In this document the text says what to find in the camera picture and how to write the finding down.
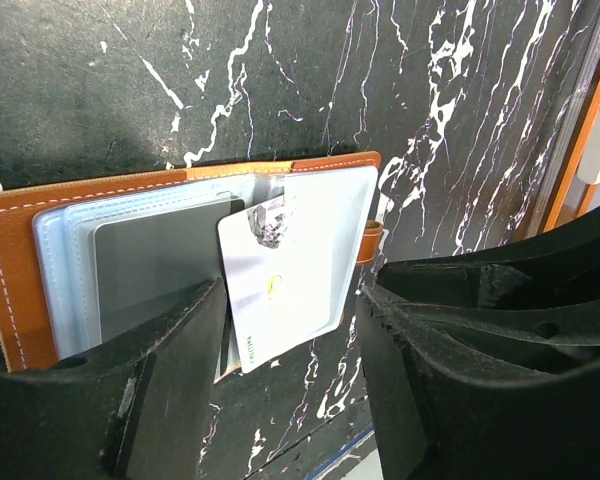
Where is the orange leather card holder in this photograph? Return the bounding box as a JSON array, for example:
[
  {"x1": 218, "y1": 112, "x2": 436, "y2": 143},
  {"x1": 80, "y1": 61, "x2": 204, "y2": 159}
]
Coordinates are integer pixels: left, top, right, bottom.
[{"x1": 0, "y1": 151, "x2": 382, "y2": 372}]

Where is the orange wooden tiered rack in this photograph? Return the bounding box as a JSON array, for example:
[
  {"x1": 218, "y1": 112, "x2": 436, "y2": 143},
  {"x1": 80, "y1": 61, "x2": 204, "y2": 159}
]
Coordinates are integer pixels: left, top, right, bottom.
[{"x1": 514, "y1": 2, "x2": 600, "y2": 240}]

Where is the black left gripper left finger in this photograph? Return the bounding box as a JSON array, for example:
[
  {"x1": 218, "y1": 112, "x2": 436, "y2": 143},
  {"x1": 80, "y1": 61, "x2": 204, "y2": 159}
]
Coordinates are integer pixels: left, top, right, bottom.
[{"x1": 0, "y1": 279, "x2": 227, "y2": 479}]

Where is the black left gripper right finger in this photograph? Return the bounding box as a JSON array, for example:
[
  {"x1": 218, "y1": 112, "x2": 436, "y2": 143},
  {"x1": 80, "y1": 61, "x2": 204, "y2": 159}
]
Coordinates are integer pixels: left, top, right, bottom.
[{"x1": 357, "y1": 288, "x2": 600, "y2": 479}]

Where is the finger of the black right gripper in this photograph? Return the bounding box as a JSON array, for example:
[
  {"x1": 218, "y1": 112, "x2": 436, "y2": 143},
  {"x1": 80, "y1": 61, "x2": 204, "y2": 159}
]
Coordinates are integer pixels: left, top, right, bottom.
[{"x1": 377, "y1": 206, "x2": 600, "y2": 373}]

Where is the white patterned credit card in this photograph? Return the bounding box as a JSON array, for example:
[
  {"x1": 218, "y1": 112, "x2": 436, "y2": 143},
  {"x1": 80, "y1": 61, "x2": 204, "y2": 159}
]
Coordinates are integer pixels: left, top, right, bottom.
[{"x1": 218, "y1": 194, "x2": 333, "y2": 373}]

